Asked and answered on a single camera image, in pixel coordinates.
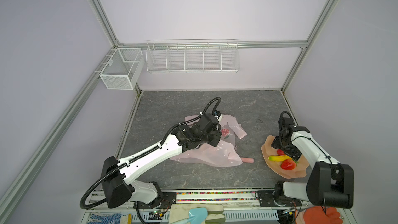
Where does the teal plastic trowel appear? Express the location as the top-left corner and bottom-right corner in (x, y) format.
(172, 207), (208, 224)

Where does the red strawberry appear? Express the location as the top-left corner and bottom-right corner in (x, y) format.
(280, 159), (296, 171)

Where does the long white wire shelf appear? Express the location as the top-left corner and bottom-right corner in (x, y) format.
(146, 39), (240, 73)

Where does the purple scoop pink handle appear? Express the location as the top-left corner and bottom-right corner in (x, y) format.
(241, 158), (254, 163)

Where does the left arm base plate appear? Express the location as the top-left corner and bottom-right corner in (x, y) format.
(134, 191), (177, 209)

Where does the beige wavy fruit plate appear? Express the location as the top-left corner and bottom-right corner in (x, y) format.
(261, 135), (309, 179)

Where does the blue knitted glove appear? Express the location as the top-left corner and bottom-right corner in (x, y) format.
(87, 214), (122, 224)

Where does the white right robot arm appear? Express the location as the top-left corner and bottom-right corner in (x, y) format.
(271, 115), (354, 209)

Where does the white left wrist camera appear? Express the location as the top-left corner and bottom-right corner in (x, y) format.
(212, 110), (222, 121)

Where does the orange rubber glove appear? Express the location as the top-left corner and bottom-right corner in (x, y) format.
(295, 206), (343, 224)

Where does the yellow banana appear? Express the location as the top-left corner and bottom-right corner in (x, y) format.
(268, 155), (291, 162)

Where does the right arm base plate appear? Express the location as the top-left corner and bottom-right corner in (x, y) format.
(255, 189), (301, 207)

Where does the beige work glove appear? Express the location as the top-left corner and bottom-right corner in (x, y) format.
(169, 204), (226, 224)

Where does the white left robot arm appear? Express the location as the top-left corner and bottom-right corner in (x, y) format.
(79, 111), (222, 209)

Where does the pink printed plastic bag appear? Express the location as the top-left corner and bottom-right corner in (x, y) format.
(170, 115), (247, 167)

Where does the small white wire basket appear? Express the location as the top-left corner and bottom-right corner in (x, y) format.
(100, 48), (145, 90)

